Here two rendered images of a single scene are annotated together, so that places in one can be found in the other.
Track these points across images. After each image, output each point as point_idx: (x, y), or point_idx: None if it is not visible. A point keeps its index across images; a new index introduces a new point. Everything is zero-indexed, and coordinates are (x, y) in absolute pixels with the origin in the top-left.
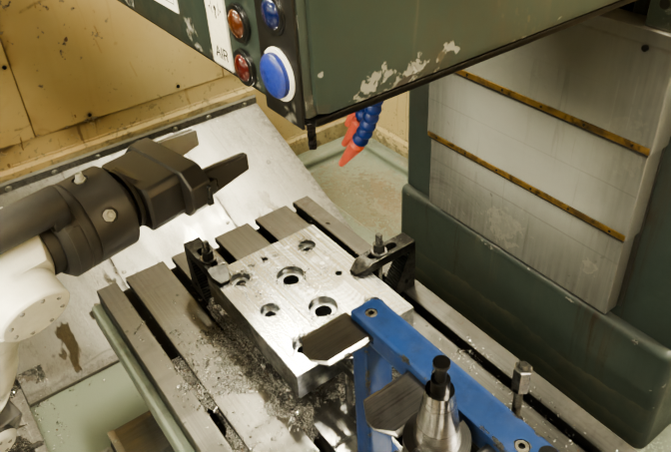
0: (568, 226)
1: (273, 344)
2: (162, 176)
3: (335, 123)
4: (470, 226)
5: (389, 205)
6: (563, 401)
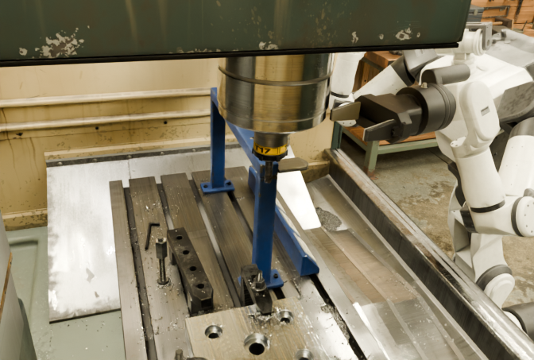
0: (4, 309)
1: (308, 323)
2: (381, 95)
3: None
4: None
5: None
6: (124, 282)
